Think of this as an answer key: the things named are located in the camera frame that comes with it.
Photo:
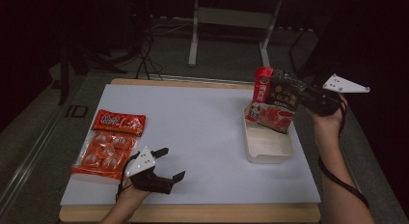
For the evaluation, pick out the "red and black food packet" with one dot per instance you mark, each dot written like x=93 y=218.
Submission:
x=276 y=101

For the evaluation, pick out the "person's right hand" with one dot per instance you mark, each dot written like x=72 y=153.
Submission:
x=328 y=124

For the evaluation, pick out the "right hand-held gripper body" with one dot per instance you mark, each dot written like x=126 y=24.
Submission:
x=345 y=84

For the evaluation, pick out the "person's left hand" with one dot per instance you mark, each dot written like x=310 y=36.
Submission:
x=133 y=195

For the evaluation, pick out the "clear bag of orange snacks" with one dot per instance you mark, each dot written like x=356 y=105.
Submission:
x=103 y=151

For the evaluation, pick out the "red orange snack packet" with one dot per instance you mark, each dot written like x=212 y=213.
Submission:
x=119 y=122

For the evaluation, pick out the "black stand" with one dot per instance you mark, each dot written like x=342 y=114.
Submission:
x=316 y=69
x=66 y=72

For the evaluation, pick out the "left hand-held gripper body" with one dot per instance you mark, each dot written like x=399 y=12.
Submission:
x=143 y=164

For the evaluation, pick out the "white compartment tray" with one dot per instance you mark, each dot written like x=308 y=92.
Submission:
x=270 y=146

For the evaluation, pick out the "white table mat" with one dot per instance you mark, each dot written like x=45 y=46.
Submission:
x=199 y=121

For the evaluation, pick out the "white metal stand frame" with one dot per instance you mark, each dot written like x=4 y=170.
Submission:
x=233 y=18

